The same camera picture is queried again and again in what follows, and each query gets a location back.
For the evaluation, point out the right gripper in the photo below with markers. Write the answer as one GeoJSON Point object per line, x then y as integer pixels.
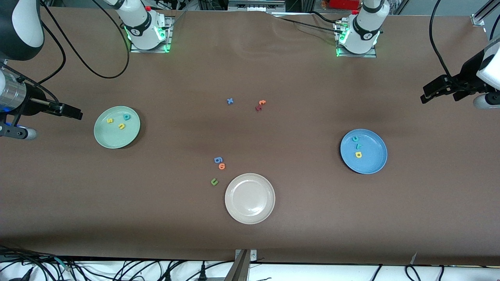
{"type": "Point", "coordinates": [32, 102]}

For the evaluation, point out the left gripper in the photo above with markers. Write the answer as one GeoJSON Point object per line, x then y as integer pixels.
{"type": "Point", "coordinates": [467, 73]}

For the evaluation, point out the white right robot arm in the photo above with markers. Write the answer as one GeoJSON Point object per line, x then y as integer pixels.
{"type": "Point", "coordinates": [23, 23]}

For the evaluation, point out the light green plate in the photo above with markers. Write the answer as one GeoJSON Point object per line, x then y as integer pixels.
{"type": "Point", "coordinates": [113, 136]}

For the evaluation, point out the aluminium corner profile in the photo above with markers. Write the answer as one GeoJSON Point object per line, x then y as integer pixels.
{"type": "Point", "coordinates": [482, 13]}

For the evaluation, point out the blue plate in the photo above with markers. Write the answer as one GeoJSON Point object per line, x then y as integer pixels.
{"type": "Point", "coordinates": [371, 164]}

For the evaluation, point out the red box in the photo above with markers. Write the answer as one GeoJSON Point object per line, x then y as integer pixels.
{"type": "Point", "coordinates": [343, 4]}

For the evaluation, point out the grey equipment box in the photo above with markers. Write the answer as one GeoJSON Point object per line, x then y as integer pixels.
{"type": "Point", "coordinates": [256, 4]}

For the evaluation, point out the beige plate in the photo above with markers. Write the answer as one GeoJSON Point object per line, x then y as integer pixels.
{"type": "Point", "coordinates": [250, 199]}

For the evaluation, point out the brown table cover sheet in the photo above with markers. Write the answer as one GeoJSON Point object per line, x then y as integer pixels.
{"type": "Point", "coordinates": [250, 234]}

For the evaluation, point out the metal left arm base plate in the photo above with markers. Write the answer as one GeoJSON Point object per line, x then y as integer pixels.
{"type": "Point", "coordinates": [371, 55]}

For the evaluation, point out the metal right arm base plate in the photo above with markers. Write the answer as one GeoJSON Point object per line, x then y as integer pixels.
{"type": "Point", "coordinates": [166, 47]}

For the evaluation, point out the aluminium frame profile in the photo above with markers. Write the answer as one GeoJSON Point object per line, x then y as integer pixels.
{"type": "Point", "coordinates": [240, 269]}

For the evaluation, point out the small metal bracket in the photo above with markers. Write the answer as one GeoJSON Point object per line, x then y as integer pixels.
{"type": "Point", "coordinates": [254, 255]}

